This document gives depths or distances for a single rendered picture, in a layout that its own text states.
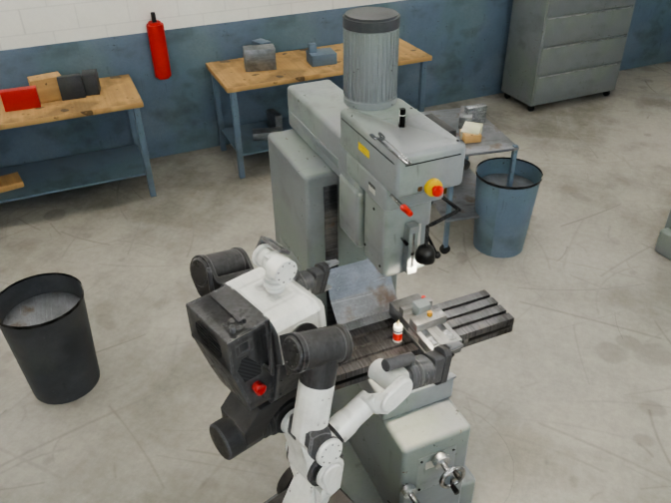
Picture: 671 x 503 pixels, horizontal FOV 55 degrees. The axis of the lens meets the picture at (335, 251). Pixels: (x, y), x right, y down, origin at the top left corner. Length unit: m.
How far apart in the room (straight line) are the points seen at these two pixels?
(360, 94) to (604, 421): 2.38
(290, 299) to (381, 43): 1.05
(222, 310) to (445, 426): 1.37
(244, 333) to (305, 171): 1.26
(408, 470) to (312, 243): 1.03
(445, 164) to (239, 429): 1.05
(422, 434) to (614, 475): 1.31
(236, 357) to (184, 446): 2.13
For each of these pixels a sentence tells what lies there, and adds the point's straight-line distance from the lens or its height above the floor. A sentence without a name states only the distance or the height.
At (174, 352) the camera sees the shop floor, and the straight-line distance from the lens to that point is 4.21.
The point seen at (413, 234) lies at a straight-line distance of 2.35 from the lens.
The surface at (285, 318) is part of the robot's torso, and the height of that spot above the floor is 1.76.
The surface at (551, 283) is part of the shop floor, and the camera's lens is 4.82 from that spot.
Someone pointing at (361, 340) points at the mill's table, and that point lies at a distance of 2.78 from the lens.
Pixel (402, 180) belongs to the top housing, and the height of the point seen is 1.81.
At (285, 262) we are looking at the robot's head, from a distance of 1.57.
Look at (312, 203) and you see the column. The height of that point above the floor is 1.44.
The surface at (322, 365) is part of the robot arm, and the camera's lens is 1.53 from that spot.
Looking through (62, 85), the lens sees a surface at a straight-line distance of 5.78.
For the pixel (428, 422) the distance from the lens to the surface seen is 2.75.
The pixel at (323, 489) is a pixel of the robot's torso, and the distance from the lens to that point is 2.25.
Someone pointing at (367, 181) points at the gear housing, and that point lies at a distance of 2.32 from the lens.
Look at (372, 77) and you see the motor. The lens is 2.34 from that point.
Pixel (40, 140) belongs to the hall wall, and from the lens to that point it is 6.48.
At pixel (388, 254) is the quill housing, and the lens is 2.40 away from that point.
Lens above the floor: 2.78
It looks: 34 degrees down
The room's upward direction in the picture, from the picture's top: 1 degrees counter-clockwise
